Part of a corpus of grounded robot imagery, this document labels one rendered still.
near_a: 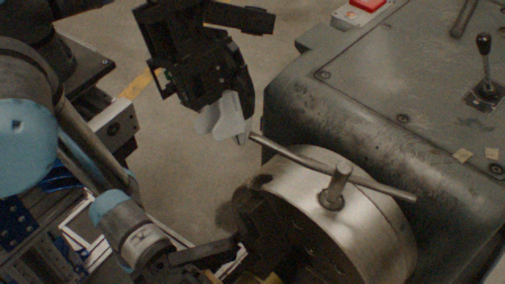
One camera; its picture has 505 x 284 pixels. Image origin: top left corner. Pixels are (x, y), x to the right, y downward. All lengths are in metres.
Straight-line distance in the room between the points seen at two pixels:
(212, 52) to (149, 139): 1.96
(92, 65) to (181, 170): 1.30
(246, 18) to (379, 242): 0.37
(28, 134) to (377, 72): 0.58
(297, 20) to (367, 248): 2.71
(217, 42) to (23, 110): 0.23
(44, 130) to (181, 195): 1.64
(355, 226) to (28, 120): 0.44
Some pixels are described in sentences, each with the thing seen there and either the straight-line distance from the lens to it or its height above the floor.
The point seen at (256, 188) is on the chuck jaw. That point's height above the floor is 1.20.
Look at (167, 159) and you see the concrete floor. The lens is 2.29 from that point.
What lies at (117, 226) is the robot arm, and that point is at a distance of 0.75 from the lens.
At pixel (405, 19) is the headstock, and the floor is 1.26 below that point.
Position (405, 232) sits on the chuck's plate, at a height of 1.18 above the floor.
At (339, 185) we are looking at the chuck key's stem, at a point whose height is 1.29.
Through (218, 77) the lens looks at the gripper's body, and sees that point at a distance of 0.48.
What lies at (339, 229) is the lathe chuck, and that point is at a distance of 0.62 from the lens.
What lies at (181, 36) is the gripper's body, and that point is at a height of 1.50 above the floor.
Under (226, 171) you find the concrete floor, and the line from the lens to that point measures 2.20.
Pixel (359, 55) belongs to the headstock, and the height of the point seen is 1.25.
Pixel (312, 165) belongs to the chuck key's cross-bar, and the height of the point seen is 1.31.
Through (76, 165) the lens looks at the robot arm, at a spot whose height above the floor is 1.18.
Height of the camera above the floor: 1.76
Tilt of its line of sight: 50 degrees down
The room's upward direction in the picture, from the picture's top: straight up
